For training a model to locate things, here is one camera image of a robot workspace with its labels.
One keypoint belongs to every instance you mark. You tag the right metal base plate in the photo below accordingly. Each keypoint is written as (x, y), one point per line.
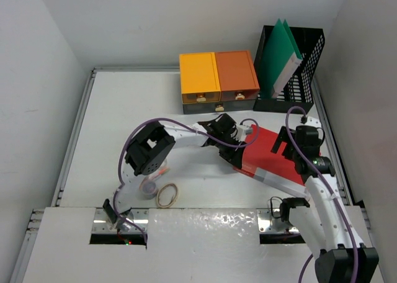
(273, 223)

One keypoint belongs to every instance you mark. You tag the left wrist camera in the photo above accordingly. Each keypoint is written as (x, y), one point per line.
(243, 131)

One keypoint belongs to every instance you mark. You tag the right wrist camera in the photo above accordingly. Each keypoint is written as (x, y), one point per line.
(311, 122)

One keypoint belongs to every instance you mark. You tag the white front cover board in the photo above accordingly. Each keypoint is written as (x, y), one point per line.
(184, 245)

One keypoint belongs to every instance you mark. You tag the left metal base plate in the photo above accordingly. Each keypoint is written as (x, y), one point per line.
(102, 224)

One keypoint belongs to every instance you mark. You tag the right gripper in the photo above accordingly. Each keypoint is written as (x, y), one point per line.
(280, 138)

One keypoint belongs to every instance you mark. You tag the yellow drawer box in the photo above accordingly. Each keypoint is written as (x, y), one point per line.
(199, 78)

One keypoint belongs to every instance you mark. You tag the orange drawer box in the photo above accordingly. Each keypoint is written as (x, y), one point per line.
(237, 76)

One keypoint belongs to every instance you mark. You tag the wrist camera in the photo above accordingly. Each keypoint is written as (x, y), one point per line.
(243, 131)
(311, 122)

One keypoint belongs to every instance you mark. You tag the green clip file folder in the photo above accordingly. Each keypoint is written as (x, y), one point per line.
(280, 59)

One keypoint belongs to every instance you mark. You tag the metal base plate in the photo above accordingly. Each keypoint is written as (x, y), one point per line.
(273, 223)
(102, 224)

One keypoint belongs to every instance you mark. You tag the red clip file folder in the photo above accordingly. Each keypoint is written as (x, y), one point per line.
(270, 168)

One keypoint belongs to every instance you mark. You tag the beige masking tape roll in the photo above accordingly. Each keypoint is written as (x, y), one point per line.
(167, 196)

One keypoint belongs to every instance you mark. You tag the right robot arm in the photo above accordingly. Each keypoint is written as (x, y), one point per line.
(339, 253)

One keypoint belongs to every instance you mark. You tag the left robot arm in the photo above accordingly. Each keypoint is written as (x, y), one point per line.
(149, 144)

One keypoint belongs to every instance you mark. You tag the orange pen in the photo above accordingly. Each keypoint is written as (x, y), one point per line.
(157, 174)

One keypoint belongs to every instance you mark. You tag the dark bottom drawer box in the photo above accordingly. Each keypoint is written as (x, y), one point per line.
(217, 106)

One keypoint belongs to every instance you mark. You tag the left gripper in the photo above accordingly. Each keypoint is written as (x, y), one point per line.
(233, 157)

